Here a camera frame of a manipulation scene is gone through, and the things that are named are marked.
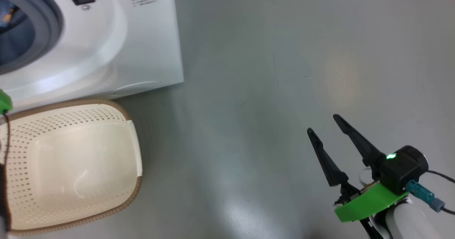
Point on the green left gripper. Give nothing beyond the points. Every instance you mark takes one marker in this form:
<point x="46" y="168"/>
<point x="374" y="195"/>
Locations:
<point x="5" y="102"/>

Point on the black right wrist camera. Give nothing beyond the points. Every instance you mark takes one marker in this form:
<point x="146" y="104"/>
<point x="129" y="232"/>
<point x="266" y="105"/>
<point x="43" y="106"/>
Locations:
<point x="401" y="169"/>

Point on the blue patterned cloth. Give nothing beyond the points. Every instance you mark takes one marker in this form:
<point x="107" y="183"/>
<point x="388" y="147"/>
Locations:
<point x="9" y="15"/>

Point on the white front-load washing machine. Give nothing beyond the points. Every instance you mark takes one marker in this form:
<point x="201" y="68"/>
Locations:
<point x="142" y="36"/>

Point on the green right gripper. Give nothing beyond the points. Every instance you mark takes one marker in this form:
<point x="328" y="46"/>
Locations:
<point x="369" y="203"/>

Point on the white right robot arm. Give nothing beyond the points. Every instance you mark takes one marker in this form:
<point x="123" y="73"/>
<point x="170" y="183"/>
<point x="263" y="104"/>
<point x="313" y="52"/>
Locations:
<point x="412" y="223"/>

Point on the cream perforated laundry basket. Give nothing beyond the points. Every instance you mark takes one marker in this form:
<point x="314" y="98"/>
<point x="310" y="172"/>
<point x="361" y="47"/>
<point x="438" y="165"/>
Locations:
<point x="78" y="161"/>

